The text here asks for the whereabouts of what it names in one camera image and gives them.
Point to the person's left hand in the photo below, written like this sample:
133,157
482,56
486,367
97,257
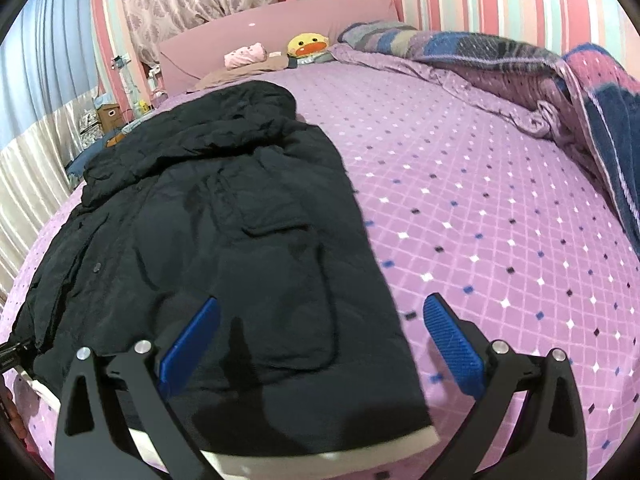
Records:
11,410

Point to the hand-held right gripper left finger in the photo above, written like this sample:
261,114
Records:
190,347

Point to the pink rolled cloth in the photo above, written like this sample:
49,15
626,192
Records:
245,56

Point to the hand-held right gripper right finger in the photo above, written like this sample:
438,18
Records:
452,352

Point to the blue curtain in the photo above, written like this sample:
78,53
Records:
45,60

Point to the pink patterned curtain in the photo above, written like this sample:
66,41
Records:
200,0

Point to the bed with purple dotted sheet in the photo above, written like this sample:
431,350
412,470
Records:
475,210

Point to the blue and pink patchwork quilt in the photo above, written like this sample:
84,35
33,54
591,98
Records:
575,90

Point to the yellow duck plush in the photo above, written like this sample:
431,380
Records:
307,47

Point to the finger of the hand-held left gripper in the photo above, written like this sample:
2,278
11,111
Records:
14,354

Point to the brown pillow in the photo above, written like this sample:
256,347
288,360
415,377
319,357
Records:
240,74

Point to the black jacket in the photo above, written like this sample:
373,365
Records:
200,235

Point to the floral patterned box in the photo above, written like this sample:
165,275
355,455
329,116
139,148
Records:
89,130

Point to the cardboard box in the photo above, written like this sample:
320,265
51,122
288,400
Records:
109,116

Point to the pink headboard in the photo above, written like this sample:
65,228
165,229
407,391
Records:
300,15

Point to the white satin curtain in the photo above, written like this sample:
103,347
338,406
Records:
30,180

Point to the blue cloth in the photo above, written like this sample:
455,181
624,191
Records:
82,162

